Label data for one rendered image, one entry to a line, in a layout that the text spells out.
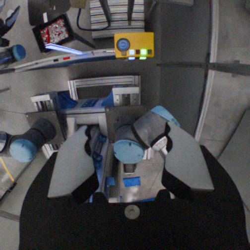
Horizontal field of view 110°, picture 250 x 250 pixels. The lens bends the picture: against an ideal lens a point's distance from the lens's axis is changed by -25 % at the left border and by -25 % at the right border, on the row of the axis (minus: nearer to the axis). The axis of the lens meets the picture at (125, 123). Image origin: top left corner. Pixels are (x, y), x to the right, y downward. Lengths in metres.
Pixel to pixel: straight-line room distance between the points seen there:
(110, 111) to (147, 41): 0.36
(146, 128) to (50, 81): 1.68
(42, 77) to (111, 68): 1.01
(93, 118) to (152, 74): 1.12
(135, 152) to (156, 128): 0.12
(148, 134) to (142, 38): 0.37
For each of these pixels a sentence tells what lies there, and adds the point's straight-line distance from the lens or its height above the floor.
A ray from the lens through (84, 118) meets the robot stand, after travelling 0.75.
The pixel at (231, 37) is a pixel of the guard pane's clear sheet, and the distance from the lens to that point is 0.68.
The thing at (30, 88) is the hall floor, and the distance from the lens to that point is 2.15.
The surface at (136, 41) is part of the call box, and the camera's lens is 0.53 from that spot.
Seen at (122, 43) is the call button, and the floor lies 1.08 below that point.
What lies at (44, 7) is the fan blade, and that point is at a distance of 0.55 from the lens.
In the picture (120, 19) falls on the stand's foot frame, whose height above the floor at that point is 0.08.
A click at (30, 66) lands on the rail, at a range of 0.96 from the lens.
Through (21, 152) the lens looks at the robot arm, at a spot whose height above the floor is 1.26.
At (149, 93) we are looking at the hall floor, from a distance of 1.66.
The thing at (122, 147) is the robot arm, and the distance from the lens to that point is 0.41.
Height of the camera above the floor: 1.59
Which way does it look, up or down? 63 degrees down
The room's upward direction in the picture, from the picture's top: 179 degrees clockwise
